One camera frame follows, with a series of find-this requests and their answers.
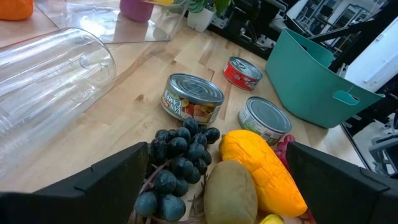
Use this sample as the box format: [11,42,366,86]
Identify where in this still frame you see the teal plastic basket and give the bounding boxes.
[265,27,386,129]

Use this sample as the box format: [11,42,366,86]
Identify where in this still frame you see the brown toy kiwi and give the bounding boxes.
[203,160,259,224]

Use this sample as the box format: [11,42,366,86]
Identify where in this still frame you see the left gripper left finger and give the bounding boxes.
[0,141,149,224]

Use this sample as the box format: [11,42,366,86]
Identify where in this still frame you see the magenta plastic bottle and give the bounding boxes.
[119,0,155,23]

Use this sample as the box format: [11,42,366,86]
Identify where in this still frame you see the green plant white pot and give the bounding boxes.
[173,0,234,34]

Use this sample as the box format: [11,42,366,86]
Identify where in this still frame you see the clear bottle black cap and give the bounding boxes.
[0,27,118,180]

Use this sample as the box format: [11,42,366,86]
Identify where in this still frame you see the orange toy fruit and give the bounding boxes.
[0,0,34,21]

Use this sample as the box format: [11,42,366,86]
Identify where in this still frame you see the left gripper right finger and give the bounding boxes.
[285,141,398,224]

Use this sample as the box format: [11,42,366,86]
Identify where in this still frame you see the dark blue toy grapes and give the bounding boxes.
[133,117,221,223]

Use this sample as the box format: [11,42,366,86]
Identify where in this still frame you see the clear plastic bin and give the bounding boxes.
[34,0,191,45]

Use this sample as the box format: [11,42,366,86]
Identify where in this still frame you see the picture label food can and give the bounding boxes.
[160,73,225,125]

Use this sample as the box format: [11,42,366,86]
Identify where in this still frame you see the green label tuna can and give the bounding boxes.
[238,96,292,146]

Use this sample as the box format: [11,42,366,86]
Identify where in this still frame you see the red label tuna can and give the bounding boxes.
[223,56,264,91]

